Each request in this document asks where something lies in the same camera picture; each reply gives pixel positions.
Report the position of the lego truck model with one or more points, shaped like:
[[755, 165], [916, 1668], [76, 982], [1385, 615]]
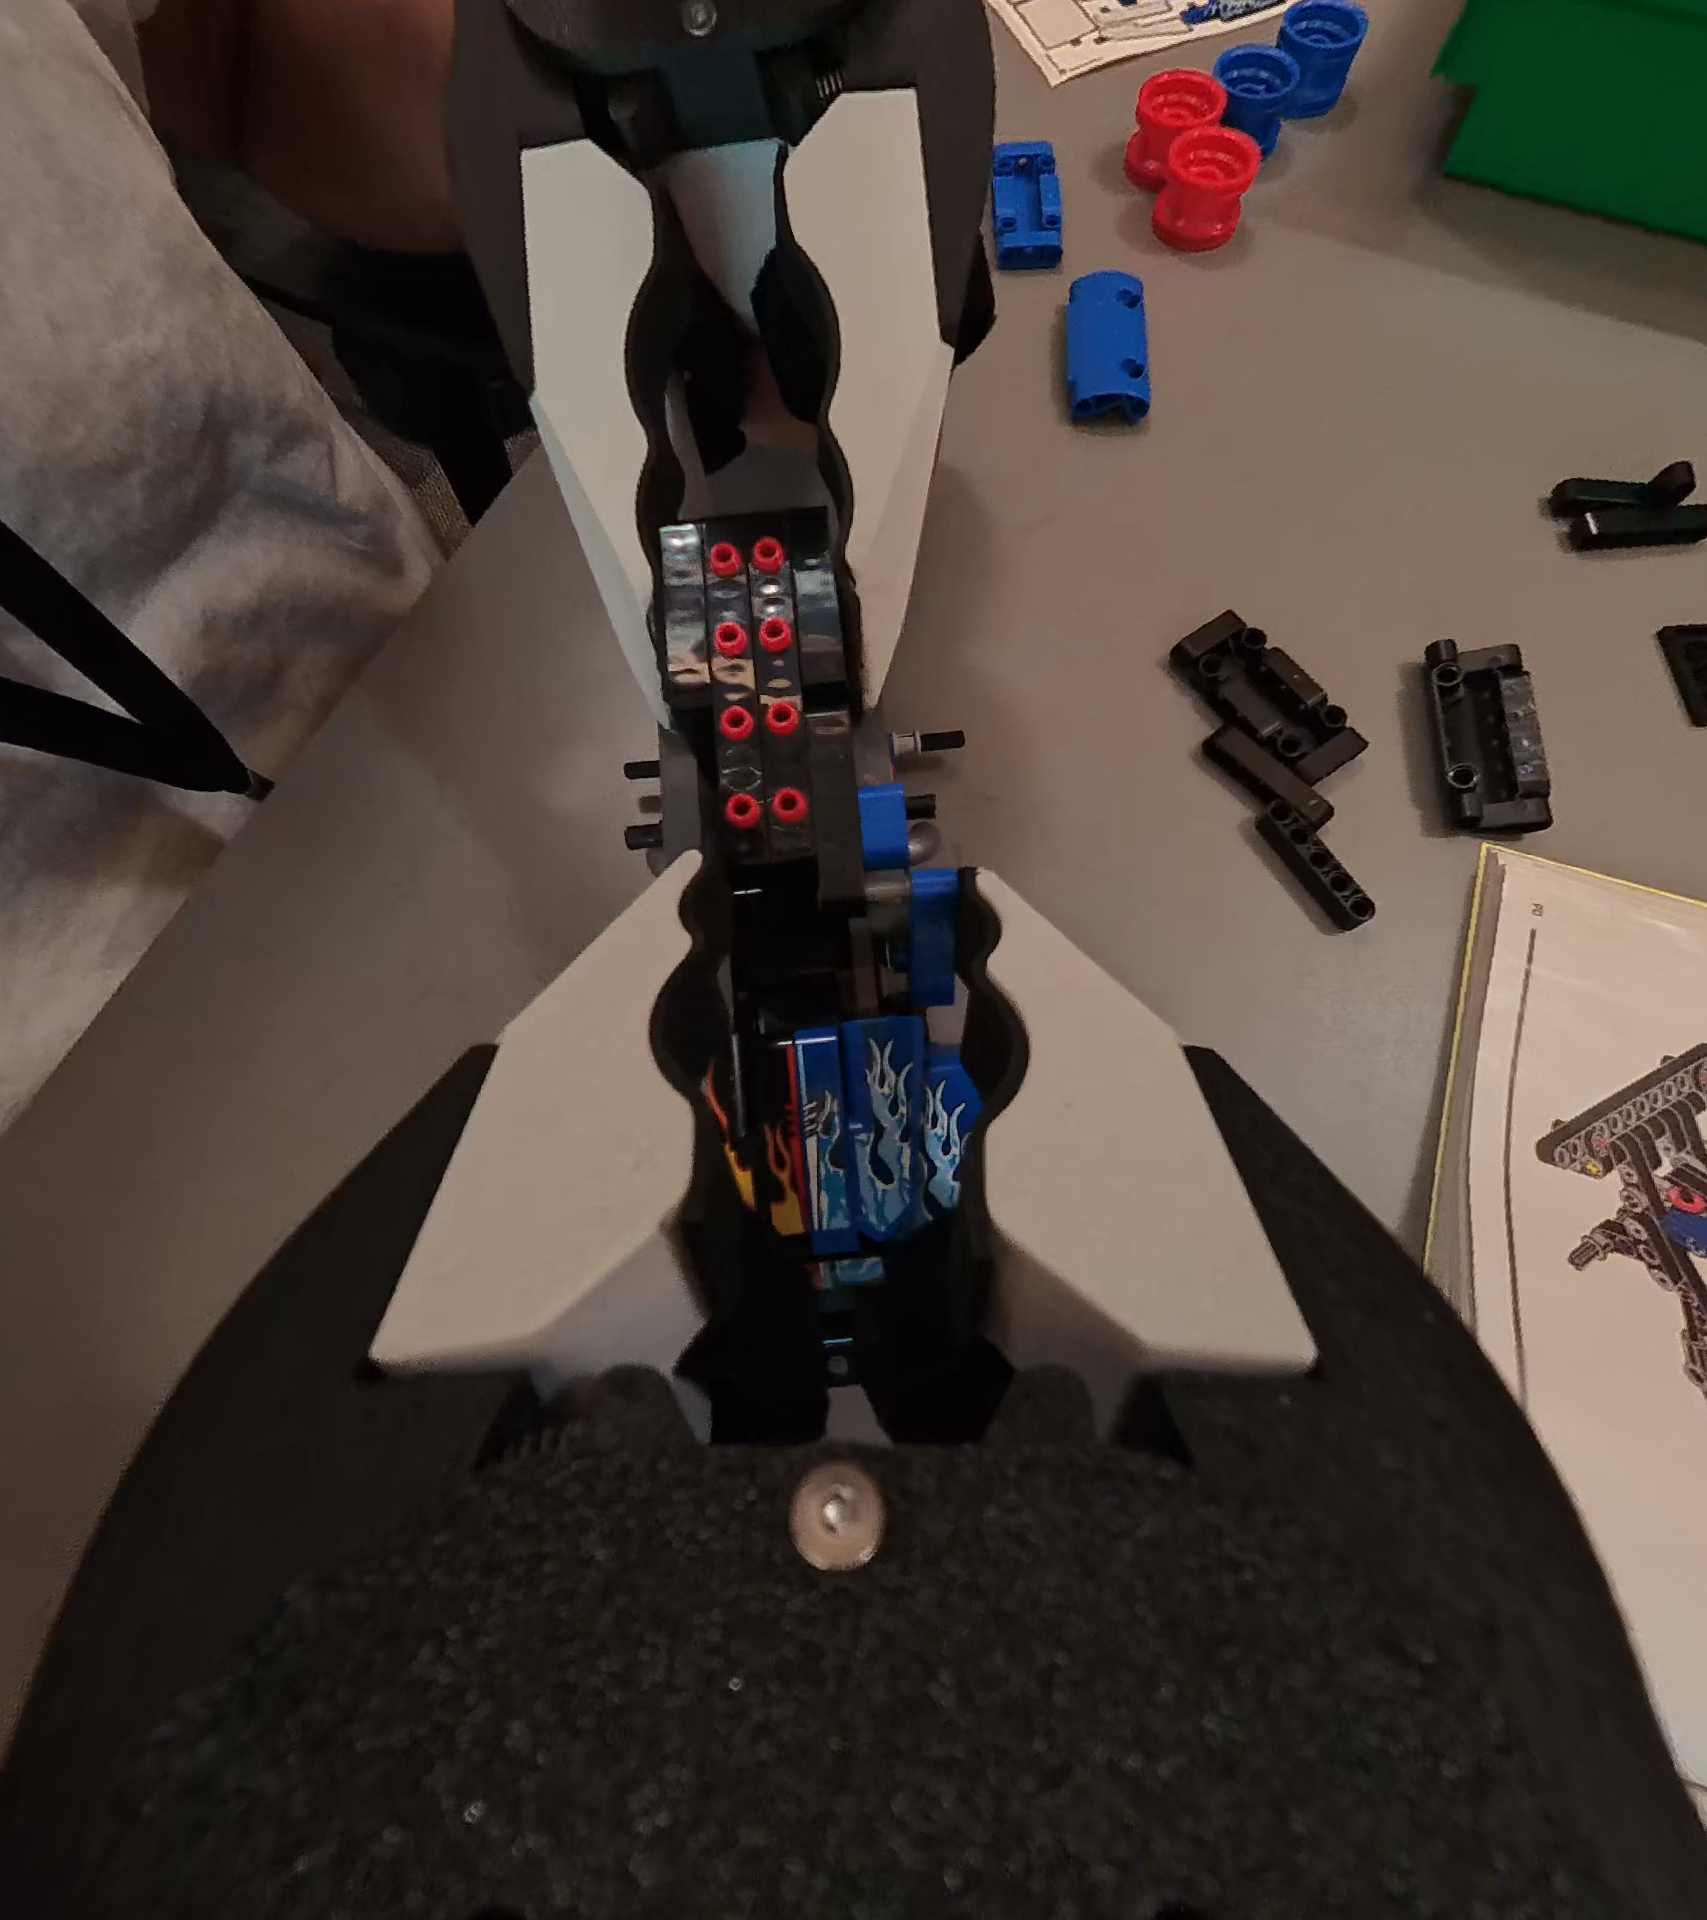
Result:
[[762, 677]]

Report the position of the blue lego wheel hub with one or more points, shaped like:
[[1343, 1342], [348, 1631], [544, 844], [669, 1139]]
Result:
[[1327, 54], [1260, 91]]

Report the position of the blue curved lego panel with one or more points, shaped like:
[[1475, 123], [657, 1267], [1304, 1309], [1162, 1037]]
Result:
[[1109, 353]]

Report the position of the green plastic bin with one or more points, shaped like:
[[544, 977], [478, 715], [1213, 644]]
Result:
[[1633, 121]]

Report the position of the blue flat lego panel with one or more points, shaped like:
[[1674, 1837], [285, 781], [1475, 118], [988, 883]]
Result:
[[1028, 210]]

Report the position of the red lego wheel hub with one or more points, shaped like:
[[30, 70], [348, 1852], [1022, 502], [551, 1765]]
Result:
[[1175, 121], [1205, 188]]

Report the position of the white printed paper sheet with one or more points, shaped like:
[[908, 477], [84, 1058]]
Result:
[[1079, 37]]

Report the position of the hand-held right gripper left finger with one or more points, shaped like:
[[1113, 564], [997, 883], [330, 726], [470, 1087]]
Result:
[[539, 1201]]

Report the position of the long black lego beam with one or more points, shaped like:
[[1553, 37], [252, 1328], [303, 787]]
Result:
[[1317, 869]]

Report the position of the short black lego beam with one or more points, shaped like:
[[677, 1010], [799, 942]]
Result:
[[1265, 781]]

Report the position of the person's light sweatshirt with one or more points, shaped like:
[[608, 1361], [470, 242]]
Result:
[[119, 451]]

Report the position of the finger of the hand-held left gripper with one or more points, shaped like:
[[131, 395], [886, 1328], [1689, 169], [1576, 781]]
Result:
[[577, 329], [893, 345]]

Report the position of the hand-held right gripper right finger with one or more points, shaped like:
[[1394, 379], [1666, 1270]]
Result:
[[1139, 1201]]

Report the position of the open instruction booklet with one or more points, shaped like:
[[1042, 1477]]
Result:
[[1588, 1049]]

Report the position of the black lego panel with holes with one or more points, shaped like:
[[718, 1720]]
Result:
[[1489, 734]]

